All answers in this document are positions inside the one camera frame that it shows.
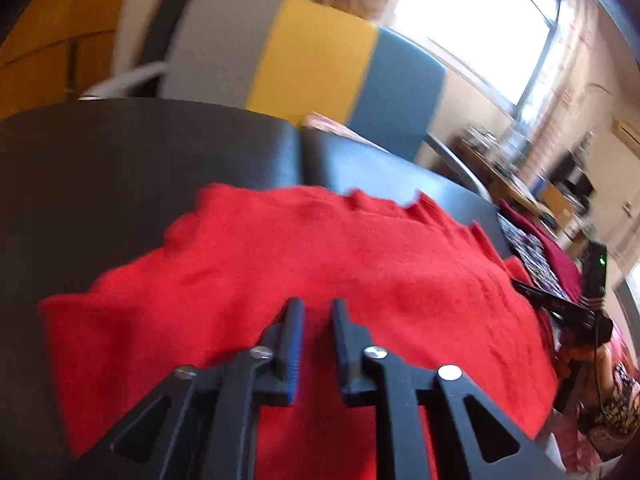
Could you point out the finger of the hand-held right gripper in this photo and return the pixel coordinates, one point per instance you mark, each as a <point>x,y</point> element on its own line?
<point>545,302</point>

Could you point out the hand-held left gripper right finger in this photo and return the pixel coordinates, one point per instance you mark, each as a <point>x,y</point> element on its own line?
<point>342,355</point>

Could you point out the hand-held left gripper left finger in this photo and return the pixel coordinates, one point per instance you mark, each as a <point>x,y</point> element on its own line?
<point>295,355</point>

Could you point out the red knit sweater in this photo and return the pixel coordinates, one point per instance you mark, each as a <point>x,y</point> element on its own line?
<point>300,250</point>

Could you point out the dark red cloth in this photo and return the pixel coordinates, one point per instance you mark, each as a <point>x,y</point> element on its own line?
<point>555,255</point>

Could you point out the black white patterned cloth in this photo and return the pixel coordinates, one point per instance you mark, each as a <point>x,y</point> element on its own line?
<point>530,250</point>

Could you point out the black monitor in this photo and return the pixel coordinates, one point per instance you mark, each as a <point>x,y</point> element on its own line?
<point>570,175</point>

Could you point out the blue bag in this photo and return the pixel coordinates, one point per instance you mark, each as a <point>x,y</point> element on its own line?
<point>540,185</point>

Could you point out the wooden side table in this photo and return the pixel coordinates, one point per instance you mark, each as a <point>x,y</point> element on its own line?
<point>500,175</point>

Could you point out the air conditioner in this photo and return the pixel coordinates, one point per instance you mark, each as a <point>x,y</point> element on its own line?
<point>629,132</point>

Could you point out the window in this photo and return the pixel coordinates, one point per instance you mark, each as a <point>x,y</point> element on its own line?
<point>475,25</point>

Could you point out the grey yellow blue armchair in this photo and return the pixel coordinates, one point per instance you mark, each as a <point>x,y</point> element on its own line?
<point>310,60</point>

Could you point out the wooden wardrobe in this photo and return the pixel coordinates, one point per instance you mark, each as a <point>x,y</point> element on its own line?
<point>50,40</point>

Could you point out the black upright post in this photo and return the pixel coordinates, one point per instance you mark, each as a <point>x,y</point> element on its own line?
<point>167,25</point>

